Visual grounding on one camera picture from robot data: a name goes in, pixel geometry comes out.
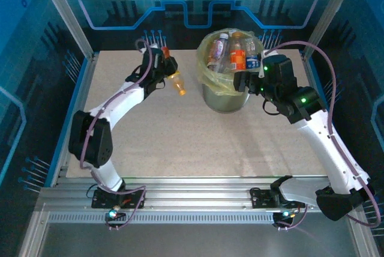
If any orange label bottle with barcode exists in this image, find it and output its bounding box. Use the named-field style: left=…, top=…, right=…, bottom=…
left=229, top=31, right=247, bottom=73

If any orange juice bottle fruit print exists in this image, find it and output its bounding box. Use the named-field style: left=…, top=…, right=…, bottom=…
left=161, top=46, right=188, bottom=97

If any clear bottle blue label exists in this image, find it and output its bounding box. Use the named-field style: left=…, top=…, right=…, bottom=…
left=245, top=37, right=261, bottom=70

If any clear bottle pink label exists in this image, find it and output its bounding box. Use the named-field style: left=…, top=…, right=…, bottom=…
left=208, top=32, right=230, bottom=70

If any grey round waste bin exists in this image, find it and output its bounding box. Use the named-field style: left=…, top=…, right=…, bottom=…
left=201, top=84, right=250, bottom=113

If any bin with yellow bag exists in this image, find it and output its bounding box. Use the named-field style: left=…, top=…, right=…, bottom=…
left=196, top=28, right=265, bottom=97

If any blue circuit side panel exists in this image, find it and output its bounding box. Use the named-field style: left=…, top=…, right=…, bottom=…
left=311, top=0, right=384, bottom=240
left=0, top=0, right=91, bottom=257

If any slotted metal strip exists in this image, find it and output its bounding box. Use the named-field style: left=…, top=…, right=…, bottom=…
left=47, top=212, right=301, bottom=225

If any grey metal shelf panel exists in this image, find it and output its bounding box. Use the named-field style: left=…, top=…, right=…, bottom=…
left=20, top=222, right=379, bottom=257

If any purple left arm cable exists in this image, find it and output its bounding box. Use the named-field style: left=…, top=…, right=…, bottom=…
left=79, top=38, right=152, bottom=231

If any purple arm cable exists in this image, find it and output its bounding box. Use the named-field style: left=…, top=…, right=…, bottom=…
left=263, top=40, right=382, bottom=231
left=79, top=38, right=152, bottom=231

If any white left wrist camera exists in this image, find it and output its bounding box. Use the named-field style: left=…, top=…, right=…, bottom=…
left=149, top=44, right=160, bottom=68

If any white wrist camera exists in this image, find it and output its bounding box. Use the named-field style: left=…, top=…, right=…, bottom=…
left=257, top=53, right=268, bottom=78
left=149, top=44, right=160, bottom=68

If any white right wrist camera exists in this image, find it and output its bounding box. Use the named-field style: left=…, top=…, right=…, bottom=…
left=257, top=53, right=268, bottom=78

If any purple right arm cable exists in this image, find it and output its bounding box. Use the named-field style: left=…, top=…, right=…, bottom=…
left=263, top=40, right=382, bottom=231

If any aluminium frame post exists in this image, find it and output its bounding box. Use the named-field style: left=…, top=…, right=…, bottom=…
left=302, top=0, right=362, bottom=59
left=32, top=0, right=98, bottom=61

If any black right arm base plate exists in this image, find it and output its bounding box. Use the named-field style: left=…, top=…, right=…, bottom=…
left=250, top=187, right=306, bottom=210

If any aluminium mounting rail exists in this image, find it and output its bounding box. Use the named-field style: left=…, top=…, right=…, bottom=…
left=38, top=175, right=361, bottom=214

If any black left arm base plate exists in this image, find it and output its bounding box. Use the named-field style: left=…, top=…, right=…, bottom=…
left=91, top=187, right=147, bottom=210

